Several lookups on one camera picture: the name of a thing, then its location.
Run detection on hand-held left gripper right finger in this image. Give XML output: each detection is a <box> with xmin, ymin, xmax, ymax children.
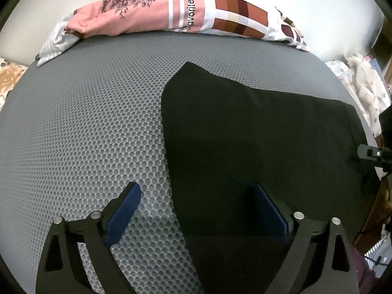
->
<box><xmin>245</xmin><ymin>182</ymin><xmax>359</xmax><ymax>294</ymax></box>

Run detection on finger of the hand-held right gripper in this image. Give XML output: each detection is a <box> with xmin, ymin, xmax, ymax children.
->
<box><xmin>357</xmin><ymin>144</ymin><xmax>392</xmax><ymax>172</ymax></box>

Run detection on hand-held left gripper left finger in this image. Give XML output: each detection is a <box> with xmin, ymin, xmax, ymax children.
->
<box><xmin>35</xmin><ymin>181</ymin><xmax>142</xmax><ymax>294</ymax></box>

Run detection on black pants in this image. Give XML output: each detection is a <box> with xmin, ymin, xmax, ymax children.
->
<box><xmin>161</xmin><ymin>62</ymin><xmax>382</xmax><ymax>294</ymax></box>

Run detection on white dotted cloth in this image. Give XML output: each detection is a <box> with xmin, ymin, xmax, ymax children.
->
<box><xmin>325</xmin><ymin>52</ymin><xmax>392</xmax><ymax>138</ymax></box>

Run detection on grey mesh mat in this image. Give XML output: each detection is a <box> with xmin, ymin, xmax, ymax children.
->
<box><xmin>0</xmin><ymin>29</ymin><xmax>383</xmax><ymax>294</ymax></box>

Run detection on maroon cloth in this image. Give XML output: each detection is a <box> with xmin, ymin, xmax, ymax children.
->
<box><xmin>352</xmin><ymin>244</ymin><xmax>378</xmax><ymax>294</ymax></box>

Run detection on orange floral cushion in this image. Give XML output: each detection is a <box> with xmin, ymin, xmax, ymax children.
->
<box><xmin>0</xmin><ymin>58</ymin><xmax>29</xmax><ymax>111</ymax></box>

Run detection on pink patchwork pillow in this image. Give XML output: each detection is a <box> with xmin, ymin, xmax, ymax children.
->
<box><xmin>37</xmin><ymin>0</ymin><xmax>310</xmax><ymax>68</ymax></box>

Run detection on dark wooden window frame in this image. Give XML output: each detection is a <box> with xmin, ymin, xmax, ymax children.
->
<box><xmin>371</xmin><ymin>17</ymin><xmax>392</xmax><ymax>78</ymax></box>

